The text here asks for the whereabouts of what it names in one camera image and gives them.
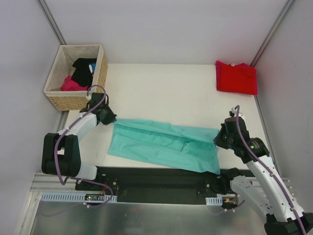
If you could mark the aluminium rail right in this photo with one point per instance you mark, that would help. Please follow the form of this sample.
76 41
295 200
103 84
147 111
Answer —
288 185

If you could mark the aluminium rail left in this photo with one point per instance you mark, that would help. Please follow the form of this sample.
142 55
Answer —
42 182

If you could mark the right white cable duct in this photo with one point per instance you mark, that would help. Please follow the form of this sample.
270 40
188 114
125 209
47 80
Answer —
214 201

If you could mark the white cable duct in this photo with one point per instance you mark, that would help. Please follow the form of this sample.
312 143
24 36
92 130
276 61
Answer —
214 201
76 197

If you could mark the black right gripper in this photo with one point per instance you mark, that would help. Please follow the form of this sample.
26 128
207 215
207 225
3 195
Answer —
220 139

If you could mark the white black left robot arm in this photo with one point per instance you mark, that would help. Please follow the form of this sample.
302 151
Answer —
61 151

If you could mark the magenta t shirt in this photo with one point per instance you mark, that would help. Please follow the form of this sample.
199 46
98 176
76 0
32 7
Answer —
70 85

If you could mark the black t shirt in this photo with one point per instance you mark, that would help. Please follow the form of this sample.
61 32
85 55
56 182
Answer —
83 74

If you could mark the woven wicker basket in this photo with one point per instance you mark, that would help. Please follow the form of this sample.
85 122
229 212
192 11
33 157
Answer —
63 67

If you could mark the teal t shirt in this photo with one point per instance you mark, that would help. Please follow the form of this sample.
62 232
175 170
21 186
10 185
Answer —
181 147

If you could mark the left aluminium frame post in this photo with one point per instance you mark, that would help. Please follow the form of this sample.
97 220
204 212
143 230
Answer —
52 22

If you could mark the aluminium frame post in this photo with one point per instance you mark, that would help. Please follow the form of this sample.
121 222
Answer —
288 5
52 22

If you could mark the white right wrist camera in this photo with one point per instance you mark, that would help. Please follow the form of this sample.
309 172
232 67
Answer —
233 113

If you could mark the red t shirt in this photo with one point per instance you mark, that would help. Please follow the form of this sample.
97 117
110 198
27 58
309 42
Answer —
241 78

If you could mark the right aluminium frame post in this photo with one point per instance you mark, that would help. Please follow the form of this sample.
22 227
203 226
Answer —
288 5

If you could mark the aluminium rail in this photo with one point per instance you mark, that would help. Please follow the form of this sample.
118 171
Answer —
42 182
288 185

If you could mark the left white cable duct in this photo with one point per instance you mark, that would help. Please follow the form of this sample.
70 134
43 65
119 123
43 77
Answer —
76 197

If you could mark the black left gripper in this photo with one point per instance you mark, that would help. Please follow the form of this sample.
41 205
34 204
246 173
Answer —
108 117

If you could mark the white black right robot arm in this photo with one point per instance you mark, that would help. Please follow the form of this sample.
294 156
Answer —
276 206

